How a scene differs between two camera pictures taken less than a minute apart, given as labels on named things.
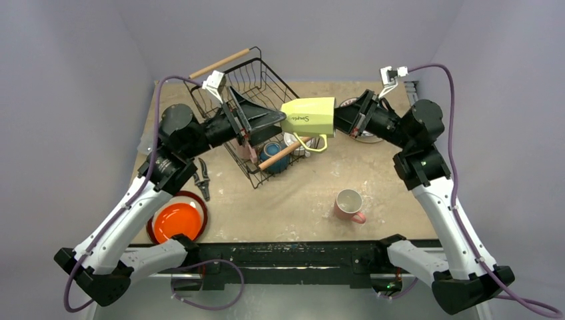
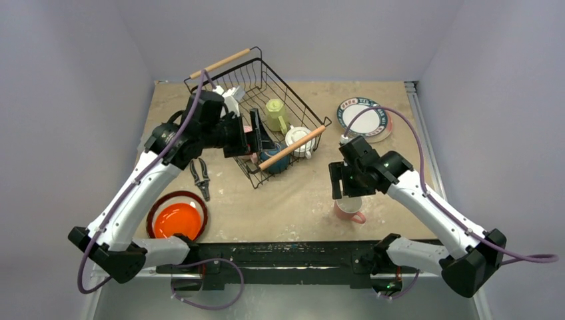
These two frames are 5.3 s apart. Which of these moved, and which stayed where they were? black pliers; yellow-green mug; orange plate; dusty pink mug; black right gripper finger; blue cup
Moved: yellow-green mug; black right gripper finger
Stayed: black pliers; orange plate; blue cup; dusty pink mug
